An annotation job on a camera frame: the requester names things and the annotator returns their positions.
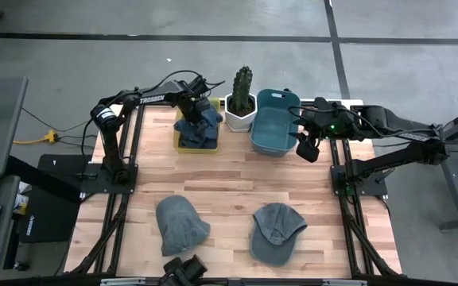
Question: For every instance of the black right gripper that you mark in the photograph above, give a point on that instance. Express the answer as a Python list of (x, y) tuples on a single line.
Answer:
[(318, 125)]

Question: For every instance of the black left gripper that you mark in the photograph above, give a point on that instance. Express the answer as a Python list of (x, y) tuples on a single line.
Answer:
[(195, 109)]

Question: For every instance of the yellow plastic bin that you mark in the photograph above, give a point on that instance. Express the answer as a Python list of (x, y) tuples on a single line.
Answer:
[(197, 151)]

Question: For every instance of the grey baseball cap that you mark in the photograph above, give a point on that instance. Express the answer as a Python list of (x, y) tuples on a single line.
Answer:
[(272, 242), (179, 226)]

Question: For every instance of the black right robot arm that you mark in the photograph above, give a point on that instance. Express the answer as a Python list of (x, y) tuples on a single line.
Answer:
[(392, 159)]

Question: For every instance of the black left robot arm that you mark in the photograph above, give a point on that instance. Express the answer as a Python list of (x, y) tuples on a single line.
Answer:
[(111, 151)]

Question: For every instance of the teal plastic bin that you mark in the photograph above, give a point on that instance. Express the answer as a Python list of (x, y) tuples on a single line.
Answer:
[(272, 131)]

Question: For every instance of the white hexagonal plant pot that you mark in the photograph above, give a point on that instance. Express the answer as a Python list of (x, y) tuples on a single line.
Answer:
[(233, 121)]

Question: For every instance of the green cactus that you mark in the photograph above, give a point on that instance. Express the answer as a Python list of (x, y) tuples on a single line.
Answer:
[(242, 87)]

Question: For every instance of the black Trossen case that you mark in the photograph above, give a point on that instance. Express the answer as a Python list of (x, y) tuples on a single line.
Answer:
[(50, 214)]

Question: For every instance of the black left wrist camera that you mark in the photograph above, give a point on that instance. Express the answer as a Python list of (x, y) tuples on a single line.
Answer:
[(200, 86)]

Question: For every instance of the black aluminium rig frame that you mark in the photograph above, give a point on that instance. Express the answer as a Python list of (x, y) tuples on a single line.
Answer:
[(335, 155)]

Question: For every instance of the silver frame bracket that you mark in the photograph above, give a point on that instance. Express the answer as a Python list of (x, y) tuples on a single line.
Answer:
[(344, 283), (121, 281)]

